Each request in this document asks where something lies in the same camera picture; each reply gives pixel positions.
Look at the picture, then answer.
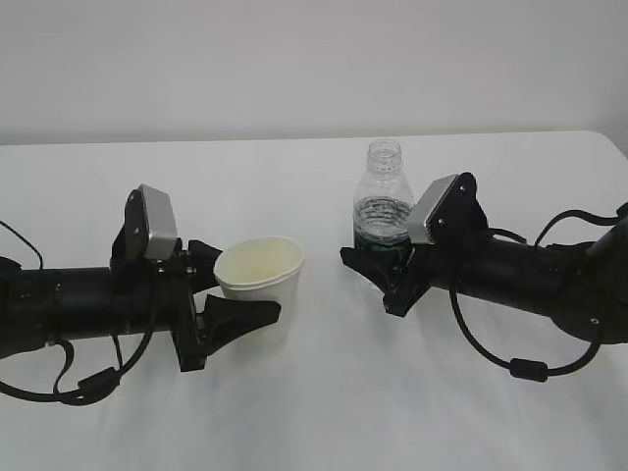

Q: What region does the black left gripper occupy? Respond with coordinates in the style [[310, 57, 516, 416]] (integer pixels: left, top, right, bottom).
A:
[[110, 188, 282, 372]]

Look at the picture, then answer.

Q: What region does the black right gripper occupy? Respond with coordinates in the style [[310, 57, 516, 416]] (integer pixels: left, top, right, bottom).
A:
[[340, 172, 489, 314]]

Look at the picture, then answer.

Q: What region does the white paper cup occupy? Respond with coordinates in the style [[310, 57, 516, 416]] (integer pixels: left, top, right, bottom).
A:
[[214, 236, 305, 355]]

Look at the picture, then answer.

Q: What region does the clear water bottle green label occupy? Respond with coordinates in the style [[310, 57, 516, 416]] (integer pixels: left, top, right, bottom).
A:
[[352, 138, 414, 272]]

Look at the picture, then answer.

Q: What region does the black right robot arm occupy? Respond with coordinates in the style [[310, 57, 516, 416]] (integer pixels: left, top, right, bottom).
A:
[[340, 172, 627, 344]]

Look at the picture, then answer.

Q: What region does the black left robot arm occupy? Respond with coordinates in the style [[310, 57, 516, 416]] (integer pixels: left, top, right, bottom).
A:
[[1, 184, 281, 372]]

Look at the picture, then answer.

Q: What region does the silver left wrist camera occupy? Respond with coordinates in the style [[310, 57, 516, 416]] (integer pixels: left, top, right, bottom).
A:
[[138, 184, 178, 260]]

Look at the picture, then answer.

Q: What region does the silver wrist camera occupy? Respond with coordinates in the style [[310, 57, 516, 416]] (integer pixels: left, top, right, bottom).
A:
[[406, 174, 459, 244], [138, 184, 178, 260]]

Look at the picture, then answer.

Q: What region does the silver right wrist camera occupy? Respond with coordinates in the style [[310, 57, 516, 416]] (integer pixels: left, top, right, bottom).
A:
[[406, 174, 459, 244]]

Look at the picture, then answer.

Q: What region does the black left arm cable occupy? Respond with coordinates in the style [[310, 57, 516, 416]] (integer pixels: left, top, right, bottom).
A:
[[0, 220, 153, 407]]

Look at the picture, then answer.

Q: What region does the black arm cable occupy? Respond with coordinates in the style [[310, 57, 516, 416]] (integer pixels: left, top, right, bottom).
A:
[[0, 220, 153, 407], [448, 203, 628, 383]]

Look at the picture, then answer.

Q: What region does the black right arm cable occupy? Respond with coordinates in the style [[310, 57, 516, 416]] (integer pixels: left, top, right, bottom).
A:
[[448, 203, 628, 383]]

